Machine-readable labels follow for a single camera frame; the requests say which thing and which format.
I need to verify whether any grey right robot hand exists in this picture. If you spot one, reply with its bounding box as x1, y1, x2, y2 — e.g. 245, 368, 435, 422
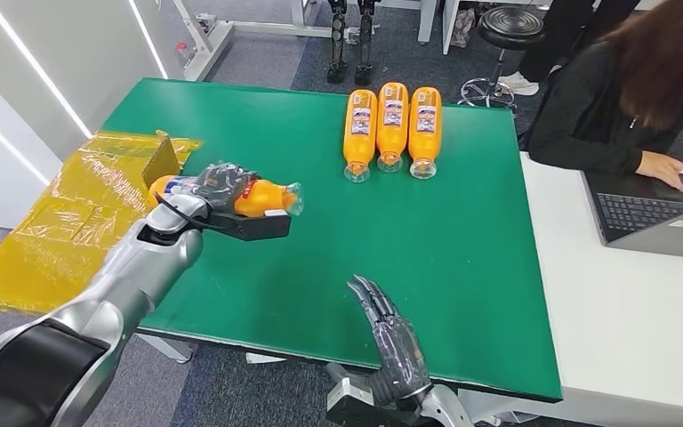
325, 273, 435, 409

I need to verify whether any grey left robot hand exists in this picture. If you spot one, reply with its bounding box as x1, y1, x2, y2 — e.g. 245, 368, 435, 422
190, 162, 261, 214

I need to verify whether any orange detergent bottle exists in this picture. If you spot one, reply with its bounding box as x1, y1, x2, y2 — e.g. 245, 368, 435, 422
375, 81, 410, 173
342, 88, 379, 184
407, 86, 444, 181
148, 174, 306, 219

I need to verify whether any green table mat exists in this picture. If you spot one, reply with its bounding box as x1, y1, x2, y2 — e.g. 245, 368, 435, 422
100, 77, 564, 404

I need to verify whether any yellow tape-wrapped cardboard box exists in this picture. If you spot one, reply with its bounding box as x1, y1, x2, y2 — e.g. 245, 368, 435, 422
0, 130, 205, 315

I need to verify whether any white table leg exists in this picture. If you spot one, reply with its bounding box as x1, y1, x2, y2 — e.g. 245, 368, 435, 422
136, 333, 194, 365

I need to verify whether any black robot leg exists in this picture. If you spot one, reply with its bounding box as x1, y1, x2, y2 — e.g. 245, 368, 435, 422
325, 0, 349, 85
353, 0, 378, 87

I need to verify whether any grey laptop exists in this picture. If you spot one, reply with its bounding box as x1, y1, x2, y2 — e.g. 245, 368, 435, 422
580, 167, 683, 262

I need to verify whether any seated person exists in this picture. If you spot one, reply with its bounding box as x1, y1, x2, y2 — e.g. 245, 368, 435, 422
518, 0, 683, 195

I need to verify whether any person's hand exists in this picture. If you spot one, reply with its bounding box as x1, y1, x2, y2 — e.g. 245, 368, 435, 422
634, 150, 683, 195

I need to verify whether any black round stool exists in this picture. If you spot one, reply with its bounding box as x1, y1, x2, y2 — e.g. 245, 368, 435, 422
458, 5, 547, 111

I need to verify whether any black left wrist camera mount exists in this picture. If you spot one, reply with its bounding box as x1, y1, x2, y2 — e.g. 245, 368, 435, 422
199, 209, 293, 243

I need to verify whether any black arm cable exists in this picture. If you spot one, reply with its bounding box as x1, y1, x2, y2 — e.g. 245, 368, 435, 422
152, 191, 228, 232

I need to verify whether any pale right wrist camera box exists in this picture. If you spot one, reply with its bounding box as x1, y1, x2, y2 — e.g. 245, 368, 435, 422
325, 376, 381, 427

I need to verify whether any white metal frame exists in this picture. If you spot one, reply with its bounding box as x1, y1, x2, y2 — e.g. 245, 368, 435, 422
170, 0, 342, 83

